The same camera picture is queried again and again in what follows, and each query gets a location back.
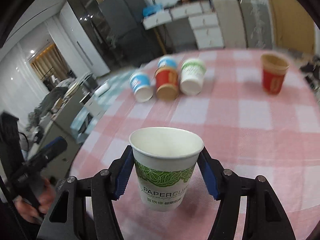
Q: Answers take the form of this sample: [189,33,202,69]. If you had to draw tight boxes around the white green paper cup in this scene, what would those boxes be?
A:
[129,127,204,212]
[180,58,207,96]

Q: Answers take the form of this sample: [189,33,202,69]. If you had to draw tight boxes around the upright red paper cup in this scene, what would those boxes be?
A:
[260,53,290,95]

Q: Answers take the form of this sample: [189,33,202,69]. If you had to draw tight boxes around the front lying blue paper cup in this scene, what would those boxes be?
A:
[129,71,153,103]

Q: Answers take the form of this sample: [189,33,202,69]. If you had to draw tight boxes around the lying white green paper cup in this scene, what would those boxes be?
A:
[180,58,207,96]

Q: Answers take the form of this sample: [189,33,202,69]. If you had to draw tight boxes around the lying red paper cup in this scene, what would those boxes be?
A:
[155,67,179,101]

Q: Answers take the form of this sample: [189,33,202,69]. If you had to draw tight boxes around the rear blue paper cup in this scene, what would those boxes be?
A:
[157,56,178,69]

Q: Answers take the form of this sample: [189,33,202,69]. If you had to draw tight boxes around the person's left hand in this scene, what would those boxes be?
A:
[14,178,56,223]

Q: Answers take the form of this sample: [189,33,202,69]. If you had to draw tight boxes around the white power bank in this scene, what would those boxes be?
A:
[80,93,105,120]

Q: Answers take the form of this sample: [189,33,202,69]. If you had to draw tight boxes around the pink checked tablecloth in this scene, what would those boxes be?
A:
[71,50,319,239]

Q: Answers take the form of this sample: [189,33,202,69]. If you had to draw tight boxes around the green checked tablecloth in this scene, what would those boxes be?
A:
[70,71,133,144]

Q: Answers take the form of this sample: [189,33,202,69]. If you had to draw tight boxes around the black glass cabinet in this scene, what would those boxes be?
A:
[68,0,120,71]

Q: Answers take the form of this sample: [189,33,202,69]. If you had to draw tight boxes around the wooden door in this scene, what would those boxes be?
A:
[268,0,315,54]

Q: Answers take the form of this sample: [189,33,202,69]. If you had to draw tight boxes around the black refrigerator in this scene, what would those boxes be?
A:
[99,0,162,66]

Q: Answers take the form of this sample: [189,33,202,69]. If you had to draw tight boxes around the grey aluminium suitcase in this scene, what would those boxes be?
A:
[240,0,273,49]

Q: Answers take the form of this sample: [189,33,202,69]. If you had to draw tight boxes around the white drawer desk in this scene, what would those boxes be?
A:
[142,0,225,53]

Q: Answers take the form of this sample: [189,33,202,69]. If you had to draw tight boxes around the blue plastic bag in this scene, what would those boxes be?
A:
[143,4,163,17]

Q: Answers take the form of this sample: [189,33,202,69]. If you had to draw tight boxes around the beige suitcase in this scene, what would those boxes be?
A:
[213,0,247,48]

